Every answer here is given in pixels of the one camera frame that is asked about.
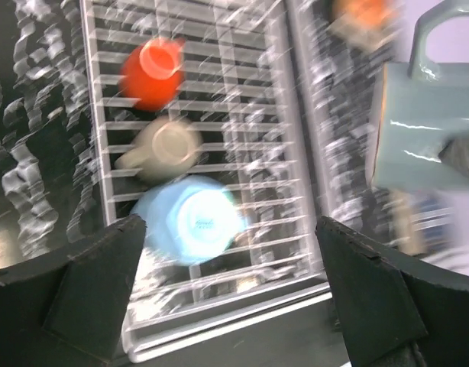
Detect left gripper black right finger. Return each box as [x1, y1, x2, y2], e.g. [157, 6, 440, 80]
[315, 216, 469, 366]

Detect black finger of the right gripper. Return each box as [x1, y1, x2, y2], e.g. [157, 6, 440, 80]
[438, 135, 469, 178]

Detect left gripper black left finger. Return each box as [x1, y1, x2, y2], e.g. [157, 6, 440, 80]
[0, 215, 146, 366]

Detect grey blue faceted mug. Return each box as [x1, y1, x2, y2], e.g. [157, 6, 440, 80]
[365, 1, 469, 192]

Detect pink mug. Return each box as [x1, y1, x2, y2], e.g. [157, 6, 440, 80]
[328, 0, 399, 53]

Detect light blue faceted mug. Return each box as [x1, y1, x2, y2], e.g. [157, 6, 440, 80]
[131, 175, 247, 266]

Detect beige mug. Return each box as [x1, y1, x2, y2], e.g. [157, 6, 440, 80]
[115, 117, 202, 183]

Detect orange red mug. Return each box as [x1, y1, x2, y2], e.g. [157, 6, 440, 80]
[119, 37, 185, 112]

